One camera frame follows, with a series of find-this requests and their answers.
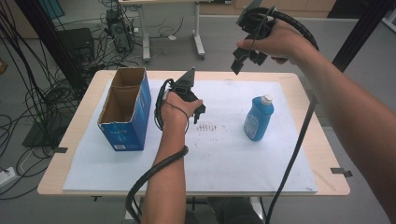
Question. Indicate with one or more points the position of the white table mat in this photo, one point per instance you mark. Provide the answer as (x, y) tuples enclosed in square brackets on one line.
[(224, 161)]

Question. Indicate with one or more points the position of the white power strip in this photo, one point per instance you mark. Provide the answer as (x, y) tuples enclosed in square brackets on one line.
[(7, 176)]

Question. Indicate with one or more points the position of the blue cardboard box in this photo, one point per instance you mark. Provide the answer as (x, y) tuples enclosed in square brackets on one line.
[(130, 124)]

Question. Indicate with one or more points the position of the person's left hand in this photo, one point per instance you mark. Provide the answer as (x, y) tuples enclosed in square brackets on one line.
[(176, 110)]

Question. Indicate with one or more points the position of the black floor mat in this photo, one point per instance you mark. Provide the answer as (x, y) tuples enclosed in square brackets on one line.
[(40, 133)]

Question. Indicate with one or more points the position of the person's right leg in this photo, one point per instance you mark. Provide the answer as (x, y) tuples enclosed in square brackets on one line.
[(236, 213)]

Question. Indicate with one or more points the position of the white desk frame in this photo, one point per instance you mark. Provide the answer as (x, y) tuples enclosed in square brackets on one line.
[(198, 31)]

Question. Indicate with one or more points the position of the grey tape strip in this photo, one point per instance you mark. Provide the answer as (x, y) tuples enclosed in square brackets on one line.
[(60, 150), (341, 172)]

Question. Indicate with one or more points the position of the wooden cabinet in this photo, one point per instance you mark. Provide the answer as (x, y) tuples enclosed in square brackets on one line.
[(295, 7)]

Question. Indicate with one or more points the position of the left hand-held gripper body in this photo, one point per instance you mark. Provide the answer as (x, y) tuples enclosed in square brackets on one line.
[(186, 87)]

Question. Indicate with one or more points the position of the black metal post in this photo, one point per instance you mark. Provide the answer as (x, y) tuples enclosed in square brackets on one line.
[(46, 34)]

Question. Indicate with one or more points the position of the blue bottle with white cap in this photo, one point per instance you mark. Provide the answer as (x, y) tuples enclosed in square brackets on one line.
[(258, 119)]

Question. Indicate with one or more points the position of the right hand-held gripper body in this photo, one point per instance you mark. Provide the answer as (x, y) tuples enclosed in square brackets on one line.
[(257, 21)]

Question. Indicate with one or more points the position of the black metal beam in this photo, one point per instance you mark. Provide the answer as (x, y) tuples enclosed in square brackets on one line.
[(358, 34)]

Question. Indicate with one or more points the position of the teal panel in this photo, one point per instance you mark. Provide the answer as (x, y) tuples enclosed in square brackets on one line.
[(51, 7)]

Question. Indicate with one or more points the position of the black equipment case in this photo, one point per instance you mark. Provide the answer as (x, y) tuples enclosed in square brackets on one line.
[(77, 43)]

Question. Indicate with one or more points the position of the black computer tower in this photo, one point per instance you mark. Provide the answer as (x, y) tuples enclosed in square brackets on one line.
[(120, 31)]

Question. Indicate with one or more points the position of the person's right hand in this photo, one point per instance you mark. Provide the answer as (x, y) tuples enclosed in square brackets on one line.
[(286, 43)]

